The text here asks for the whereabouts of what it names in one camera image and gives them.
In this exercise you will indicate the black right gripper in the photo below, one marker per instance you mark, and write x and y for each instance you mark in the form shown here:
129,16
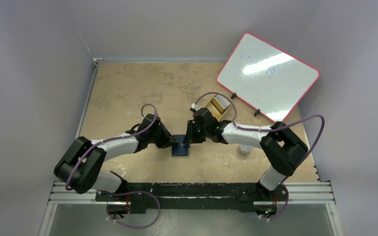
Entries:
191,132

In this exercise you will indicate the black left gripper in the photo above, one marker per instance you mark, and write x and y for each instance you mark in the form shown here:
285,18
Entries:
167,140

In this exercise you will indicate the navy blue leather card holder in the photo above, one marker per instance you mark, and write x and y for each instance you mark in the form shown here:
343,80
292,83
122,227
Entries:
180,149

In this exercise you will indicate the beige oval plastic tray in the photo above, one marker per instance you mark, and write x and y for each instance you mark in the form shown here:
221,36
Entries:
218,118

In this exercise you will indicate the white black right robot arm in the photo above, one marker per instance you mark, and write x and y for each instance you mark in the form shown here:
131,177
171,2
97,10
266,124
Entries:
283,148

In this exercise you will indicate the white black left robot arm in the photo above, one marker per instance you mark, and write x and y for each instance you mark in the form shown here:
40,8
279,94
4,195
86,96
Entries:
80,166

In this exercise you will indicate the stack of credit cards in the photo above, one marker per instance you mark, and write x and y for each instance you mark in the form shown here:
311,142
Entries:
218,105

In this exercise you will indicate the clear jar of paper clips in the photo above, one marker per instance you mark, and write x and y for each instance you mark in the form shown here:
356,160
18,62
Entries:
244,149

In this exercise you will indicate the red framed whiteboard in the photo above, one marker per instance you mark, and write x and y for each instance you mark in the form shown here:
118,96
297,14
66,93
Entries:
266,78

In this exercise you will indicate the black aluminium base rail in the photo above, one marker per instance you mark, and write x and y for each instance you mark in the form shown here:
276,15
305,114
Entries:
240,196

